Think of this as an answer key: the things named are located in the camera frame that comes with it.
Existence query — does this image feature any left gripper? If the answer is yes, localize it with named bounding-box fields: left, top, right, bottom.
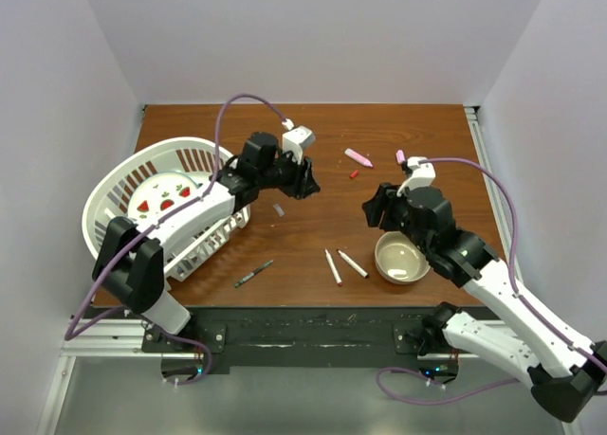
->
left=258, top=147, right=321, bottom=201

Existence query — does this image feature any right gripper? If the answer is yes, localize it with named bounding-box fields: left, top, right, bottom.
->
left=361, top=182, right=432, bottom=254

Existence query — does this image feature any white marker black tip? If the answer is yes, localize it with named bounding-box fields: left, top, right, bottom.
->
left=337, top=249, right=369, bottom=279

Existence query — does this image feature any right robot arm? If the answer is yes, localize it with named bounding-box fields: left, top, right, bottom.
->
left=362, top=183, right=606, bottom=423

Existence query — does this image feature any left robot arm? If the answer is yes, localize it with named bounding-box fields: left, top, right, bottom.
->
left=82, top=126, right=320, bottom=352

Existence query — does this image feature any clear pen cap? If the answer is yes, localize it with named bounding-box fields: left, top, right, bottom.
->
left=273, top=204, right=285, bottom=217

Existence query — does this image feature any green pen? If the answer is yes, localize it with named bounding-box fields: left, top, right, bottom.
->
left=234, top=260, right=274, bottom=288

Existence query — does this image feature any beige bowl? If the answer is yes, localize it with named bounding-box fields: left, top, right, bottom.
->
left=374, top=232, right=431, bottom=285

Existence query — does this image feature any pink highlighter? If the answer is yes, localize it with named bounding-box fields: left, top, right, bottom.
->
left=344, top=148, right=374, bottom=168

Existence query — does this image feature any pink highlighter cap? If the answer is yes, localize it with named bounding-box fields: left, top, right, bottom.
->
left=395, top=150, right=406, bottom=165

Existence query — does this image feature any white marker red tip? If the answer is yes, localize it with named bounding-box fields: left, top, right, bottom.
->
left=324, top=248, right=343, bottom=287

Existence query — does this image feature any watermelon pattern plate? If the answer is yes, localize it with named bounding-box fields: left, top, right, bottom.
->
left=126, top=172, right=198, bottom=220

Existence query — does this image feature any white laundry basket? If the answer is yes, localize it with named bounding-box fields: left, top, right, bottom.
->
left=82, top=137, right=250, bottom=281

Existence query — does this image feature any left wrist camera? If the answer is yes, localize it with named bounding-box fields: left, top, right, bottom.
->
left=282, top=126, right=316, bottom=164

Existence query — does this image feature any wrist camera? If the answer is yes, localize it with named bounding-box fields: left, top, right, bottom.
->
left=282, top=126, right=316, bottom=164
left=396, top=156, right=436, bottom=196

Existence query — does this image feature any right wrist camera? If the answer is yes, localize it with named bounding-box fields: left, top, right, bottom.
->
left=396, top=156, right=436, bottom=196

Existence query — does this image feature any black mounting base plate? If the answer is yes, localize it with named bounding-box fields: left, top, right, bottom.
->
left=140, top=306, right=478, bottom=375

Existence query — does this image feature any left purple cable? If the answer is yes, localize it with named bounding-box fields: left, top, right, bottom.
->
left=63, top=93, right=295, bottom=341

